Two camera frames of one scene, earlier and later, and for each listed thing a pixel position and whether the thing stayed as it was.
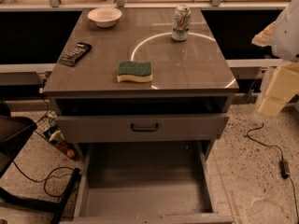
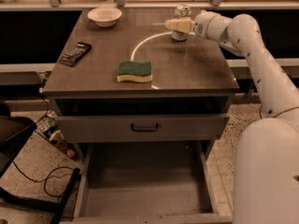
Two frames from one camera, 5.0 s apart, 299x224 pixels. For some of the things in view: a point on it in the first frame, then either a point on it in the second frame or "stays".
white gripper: x=287 y=35 to x=200 y=24
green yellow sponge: x=139 y=70 stays
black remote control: x=76 y=54 stays
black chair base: x=14 y=131 stays
